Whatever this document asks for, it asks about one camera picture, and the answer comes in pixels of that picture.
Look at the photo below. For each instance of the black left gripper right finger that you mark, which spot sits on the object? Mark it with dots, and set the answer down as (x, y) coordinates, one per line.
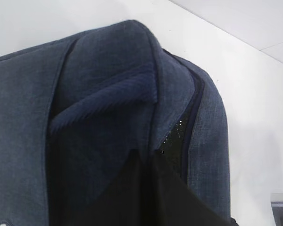
(175, 203)

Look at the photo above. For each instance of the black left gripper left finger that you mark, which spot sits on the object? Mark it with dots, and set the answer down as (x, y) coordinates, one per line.
(128, 199)

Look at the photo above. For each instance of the dark blue lunch bag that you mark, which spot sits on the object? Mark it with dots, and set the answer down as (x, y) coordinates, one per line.
(97, 95)

